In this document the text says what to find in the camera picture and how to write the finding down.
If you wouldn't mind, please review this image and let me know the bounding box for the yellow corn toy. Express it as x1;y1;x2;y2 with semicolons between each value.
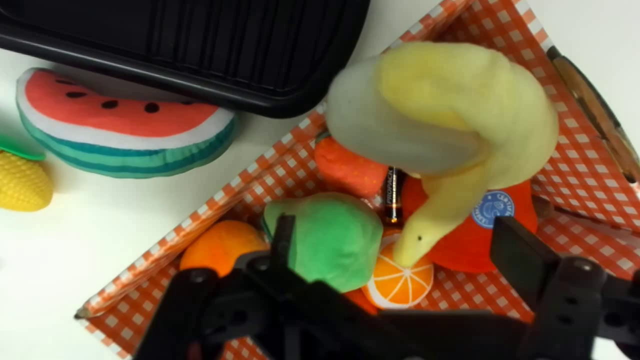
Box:
0;136;56;213

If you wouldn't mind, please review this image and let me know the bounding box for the small brown cylinder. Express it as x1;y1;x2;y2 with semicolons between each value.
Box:
381;166;405;225

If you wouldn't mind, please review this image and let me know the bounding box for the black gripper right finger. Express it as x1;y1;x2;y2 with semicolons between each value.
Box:
490;215;640;360

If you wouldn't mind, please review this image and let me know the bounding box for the yellow banana plush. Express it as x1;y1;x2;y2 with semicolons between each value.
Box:
324;40;560;269

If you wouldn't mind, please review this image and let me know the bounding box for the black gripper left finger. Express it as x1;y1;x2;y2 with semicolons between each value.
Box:
136;212;375;360

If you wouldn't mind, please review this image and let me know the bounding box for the orange carrot toy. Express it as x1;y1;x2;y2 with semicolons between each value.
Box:
311;136;391;199

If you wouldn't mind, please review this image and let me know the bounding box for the watermelon slice plush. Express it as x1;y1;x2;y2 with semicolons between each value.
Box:
13;65;237;179

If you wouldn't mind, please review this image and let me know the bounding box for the round orange plush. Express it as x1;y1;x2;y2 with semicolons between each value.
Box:
177;217;270;277

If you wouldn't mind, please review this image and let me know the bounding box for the green plush toy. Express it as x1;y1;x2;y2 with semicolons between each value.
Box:
259;190;385;296

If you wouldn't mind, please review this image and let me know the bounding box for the orange checkered box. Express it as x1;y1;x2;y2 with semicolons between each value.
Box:
74;0;640;360

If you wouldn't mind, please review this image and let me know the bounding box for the orange slice plush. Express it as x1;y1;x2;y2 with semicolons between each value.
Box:
363;240;435;311

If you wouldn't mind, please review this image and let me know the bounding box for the black ribbed plastic tray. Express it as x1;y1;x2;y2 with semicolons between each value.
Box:
0;0;372;120

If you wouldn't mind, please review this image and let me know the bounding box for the small orange-red plush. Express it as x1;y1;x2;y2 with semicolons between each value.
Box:
342;285;384;318

